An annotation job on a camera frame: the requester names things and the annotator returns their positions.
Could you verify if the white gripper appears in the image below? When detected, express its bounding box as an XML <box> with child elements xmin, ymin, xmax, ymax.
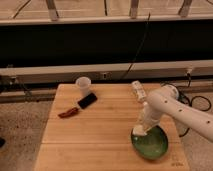
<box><xmin>139</xmin><ymin>102</ymin><xmax>163</xmax><ymax>131</ymax></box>

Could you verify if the white sponge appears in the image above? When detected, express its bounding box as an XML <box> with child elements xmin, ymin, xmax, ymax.
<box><xmin>133</xmin><ymin>125</ymin><xmax>147</xmax><ymax>136</ymax></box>

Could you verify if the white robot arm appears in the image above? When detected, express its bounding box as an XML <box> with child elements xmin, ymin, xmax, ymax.
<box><xmin>139</xmin><ymin>85</ymin><xmax>213</xmax><ymax>142</ymax></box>

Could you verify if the green ceramic bowl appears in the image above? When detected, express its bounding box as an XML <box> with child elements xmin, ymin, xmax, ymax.
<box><xmin>131</xmin><ymin>126</ymin><xmax>168</xmax><ymax>160</ymax></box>

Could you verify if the black rectangular block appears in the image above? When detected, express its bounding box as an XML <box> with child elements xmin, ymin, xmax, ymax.
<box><xmin>78</xmin><ymin>93</ymin><xmax>97</xmax><ymax>109</ymax></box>

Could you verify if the translucent plastic cup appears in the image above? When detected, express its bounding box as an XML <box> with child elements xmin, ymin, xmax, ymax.
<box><xmin>75</xmin><ymin>77</ymin><xmax>91</xmax><ymax>97</ymax></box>

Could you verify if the red chili pepper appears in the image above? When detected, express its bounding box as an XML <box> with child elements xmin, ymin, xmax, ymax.
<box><xmin>58</xmin><ymin>107</ymin><xmax>79</xmax><ymax>118</ymax></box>

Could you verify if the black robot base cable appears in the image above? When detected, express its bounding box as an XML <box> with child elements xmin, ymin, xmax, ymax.
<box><xmin>161</xmin><ymin>82</ymin><xmax>213</xmax><ymax>138</ymax></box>

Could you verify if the black hanging cable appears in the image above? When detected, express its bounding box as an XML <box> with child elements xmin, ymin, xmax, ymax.
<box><xmin>119</xmin><ymin>12</ymin><xmax>152</xmax><ymax>81</ymax></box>

